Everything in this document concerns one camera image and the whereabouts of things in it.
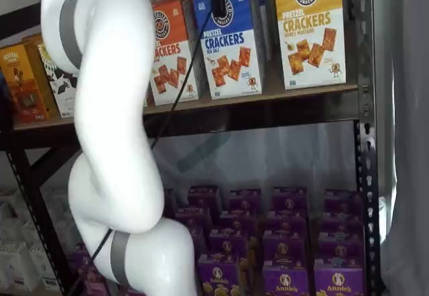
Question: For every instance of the white package box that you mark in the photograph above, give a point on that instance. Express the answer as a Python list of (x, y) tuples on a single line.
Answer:
[(43, 262), (11, 219), (15, 269)]

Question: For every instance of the purple Annie's snack box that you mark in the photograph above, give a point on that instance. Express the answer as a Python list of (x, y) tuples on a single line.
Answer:
[(204, 198), (290, 199), (286, 281), (339, 282), (340, 250), (238, 223), (244, 202), (218, 276), (94, 284), (285, 247), (228, 244), (192, 219), (80, 259), (343, 204), (342, 225), (287, 221)]

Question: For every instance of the black metal shelving rack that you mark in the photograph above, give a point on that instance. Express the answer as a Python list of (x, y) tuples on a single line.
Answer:
[(268, 112)]

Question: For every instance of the white sweet thins box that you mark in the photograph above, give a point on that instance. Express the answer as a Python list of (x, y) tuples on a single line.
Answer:
[(63, 91)]

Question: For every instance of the orange brown snack box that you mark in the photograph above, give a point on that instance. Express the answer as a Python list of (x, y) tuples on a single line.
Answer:
[(25, 85), (33, 39)]

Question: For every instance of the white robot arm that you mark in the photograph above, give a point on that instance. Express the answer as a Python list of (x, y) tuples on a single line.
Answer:
[(110, 108)]

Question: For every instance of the yellow honey mustard cracker box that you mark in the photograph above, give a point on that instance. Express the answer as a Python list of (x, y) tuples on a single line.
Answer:
[(310, 41)]

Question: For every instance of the wooden shelf board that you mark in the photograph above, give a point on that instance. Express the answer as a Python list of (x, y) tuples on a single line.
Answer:
[(269, 90)]

